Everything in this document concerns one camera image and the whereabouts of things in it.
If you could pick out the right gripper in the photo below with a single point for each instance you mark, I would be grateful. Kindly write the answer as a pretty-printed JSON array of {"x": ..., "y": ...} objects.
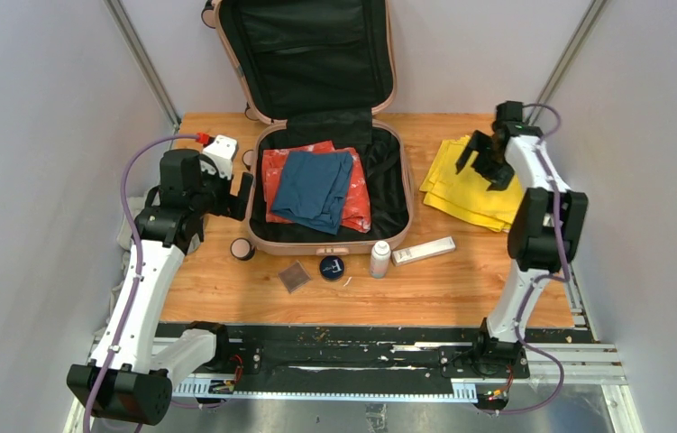
[{"x": 500, "y": 178}]

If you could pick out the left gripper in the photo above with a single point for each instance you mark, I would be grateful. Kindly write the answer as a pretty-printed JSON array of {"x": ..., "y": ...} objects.
[{"x": 223, "y": 207}]

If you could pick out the yellow garment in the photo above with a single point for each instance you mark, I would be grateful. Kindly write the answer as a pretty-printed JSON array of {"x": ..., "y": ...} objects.
[{"x": 465, "y": 195}]

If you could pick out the dark blue garment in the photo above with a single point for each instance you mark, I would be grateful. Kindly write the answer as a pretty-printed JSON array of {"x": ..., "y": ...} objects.
[{"x": 313, "y": 188}]

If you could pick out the red white tie-dye shorts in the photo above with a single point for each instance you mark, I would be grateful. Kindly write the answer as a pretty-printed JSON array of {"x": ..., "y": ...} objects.
[{"x": 356, "y": 211}]

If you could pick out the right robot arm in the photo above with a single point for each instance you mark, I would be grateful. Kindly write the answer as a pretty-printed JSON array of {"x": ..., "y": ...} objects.
[{"x": 543, "y": 238}]

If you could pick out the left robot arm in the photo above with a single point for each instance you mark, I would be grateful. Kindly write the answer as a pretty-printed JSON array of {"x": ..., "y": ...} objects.
[{"x": 123, "y": 379}]

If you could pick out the pink open suitcase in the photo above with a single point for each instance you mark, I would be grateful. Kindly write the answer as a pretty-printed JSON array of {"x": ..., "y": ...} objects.
[{"x": 314, "y": 71}]

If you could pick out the round dark blue tin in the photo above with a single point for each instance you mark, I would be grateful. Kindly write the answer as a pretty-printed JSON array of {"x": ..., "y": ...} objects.
[{"x": 332, "y": 268}]

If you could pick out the grey cloth garment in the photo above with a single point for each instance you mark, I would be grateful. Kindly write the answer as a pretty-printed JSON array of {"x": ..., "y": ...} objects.
[{"x": 125, "y": 241}]

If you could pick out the white rectangular tube box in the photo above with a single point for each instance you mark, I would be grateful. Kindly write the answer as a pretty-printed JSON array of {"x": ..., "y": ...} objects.
[{"x": 423, "y": 251}]

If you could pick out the white pink bottle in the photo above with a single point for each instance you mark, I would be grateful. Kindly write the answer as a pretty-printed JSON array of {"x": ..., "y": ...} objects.
[{"x": 380, "y": 259}]

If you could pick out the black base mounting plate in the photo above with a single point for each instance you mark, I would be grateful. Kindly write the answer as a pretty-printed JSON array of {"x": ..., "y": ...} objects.
[{"x": 354, "y": 360}]

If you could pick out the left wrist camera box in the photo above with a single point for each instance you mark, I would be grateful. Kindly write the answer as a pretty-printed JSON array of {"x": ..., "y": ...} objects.
[{"x": 217, "y": 157}]

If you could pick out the aluminium frame rails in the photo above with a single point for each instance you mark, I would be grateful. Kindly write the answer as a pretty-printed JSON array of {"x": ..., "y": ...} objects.
[{"x": 551, "y": 366}]

